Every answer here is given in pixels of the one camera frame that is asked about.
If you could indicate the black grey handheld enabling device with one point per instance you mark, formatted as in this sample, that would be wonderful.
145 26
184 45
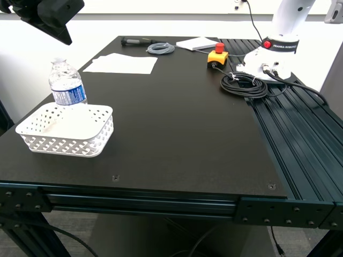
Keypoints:
134 41

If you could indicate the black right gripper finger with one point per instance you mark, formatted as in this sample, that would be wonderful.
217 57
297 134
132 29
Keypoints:
60 10

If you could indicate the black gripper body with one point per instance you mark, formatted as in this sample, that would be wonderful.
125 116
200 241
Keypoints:
24 6

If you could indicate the yellow red emergency stop button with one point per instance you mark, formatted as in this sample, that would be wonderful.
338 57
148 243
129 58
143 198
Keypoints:
217 56

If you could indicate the black aluminium table frame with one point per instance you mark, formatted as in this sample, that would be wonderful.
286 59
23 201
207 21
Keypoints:
294 139

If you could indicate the clear plastic water bottle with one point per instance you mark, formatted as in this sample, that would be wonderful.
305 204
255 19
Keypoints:
67 85

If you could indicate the white wall outlet plate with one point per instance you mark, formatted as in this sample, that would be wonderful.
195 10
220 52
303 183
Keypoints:
236 4

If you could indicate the white booklet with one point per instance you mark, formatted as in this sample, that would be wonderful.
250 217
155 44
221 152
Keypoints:
197 43

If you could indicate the white paper sheet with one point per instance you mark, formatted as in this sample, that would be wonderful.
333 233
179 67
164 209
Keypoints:
128 60
107 69

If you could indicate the white perforated plastic basket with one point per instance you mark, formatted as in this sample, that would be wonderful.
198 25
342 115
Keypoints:
67 128

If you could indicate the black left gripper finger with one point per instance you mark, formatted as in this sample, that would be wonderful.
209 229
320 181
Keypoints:
51 32

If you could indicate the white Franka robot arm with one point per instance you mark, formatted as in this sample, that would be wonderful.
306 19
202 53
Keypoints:
284 24

